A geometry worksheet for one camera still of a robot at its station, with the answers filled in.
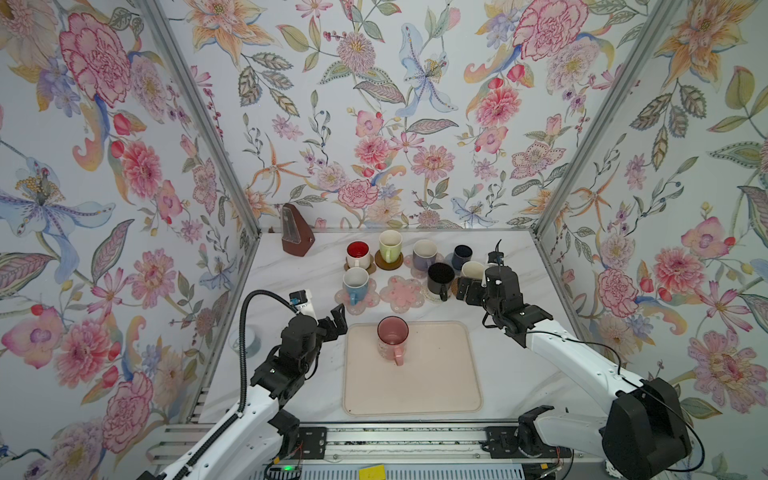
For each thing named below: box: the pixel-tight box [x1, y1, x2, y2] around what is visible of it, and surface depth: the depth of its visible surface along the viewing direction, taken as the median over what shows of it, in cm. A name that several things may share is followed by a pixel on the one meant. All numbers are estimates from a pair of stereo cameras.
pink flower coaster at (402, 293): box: [379, 275, 425, 314], surface depth 106 cm
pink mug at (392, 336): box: [377, 315, 410, 367], surface depth 85 cm
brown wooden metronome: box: [281, 202, 316, 257], surface depth 112 cm
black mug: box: [427, 262, 455, 302], surface depth 97 cm
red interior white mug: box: [346, 239, 371, 269], surface depth 107 cm
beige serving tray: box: [342, 320, 482, 416], surface depth 88 cm
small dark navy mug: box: [452, 244, 473, 271], surface depth 106 cm
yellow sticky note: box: [359, 464, 385, 480], surface depth 70 cm
